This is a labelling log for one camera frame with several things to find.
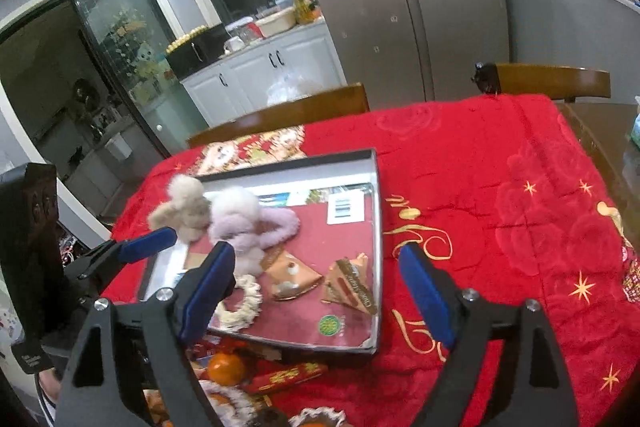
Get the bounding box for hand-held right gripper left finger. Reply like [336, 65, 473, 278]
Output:
[54, 241, 237, 427]

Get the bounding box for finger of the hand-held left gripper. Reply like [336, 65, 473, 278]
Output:
[62, 227, 179, 281]

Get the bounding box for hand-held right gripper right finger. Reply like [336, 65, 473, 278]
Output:
[397, 242, 580, 427]

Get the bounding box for cream scrunchie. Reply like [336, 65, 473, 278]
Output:
[215, 274, 263, 328]

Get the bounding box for beige fluffy hair claw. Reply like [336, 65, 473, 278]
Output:
[147, 174, 213, 243]

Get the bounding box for triangular snack packet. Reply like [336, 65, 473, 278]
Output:
[320, 254, 376, 315]
[262, 249, 323, 303]

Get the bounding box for white fluffy hair claw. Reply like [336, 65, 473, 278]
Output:
[207, 186, 266, 275]

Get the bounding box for pink fluffy hair claw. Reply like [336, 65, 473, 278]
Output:
[207, 202, 302, 275]

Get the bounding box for black gift box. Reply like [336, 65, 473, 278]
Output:
[136, 148, 383, 355]

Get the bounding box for tangerine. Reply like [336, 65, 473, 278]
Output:
[206, 353, 249, 385]

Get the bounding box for red printed blanket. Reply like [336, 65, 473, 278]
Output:
[107, 94, 640, 427]

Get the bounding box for white trash bin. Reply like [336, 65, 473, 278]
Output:
[105, 132, 135, 162]

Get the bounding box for white beaded scrunchie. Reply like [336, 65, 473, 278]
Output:
[197, 379, 258, 427]

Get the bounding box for red gold snack bar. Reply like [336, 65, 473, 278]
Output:
[248, 362, 329, 394]

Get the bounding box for glass sliding door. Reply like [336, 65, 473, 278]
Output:
[72, 0, 198, 158]

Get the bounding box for white kitchen cabinet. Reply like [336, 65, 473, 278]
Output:
[180, 23, 348, 128]

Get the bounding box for wooden chair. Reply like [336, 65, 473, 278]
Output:
[472, 62, 612, 104]
[186, 83, 371, 148]

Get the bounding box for black clip on chair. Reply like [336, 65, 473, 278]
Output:
[472, 62, 498, 92]

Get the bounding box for beige bowl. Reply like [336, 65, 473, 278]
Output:
[256, 11, 297, 36]

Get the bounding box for tissue pack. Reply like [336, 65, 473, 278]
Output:
[629, 97, 640, 148]

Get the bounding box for silver refrigerator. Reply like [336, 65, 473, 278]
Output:
[276, 0, 511, 108]

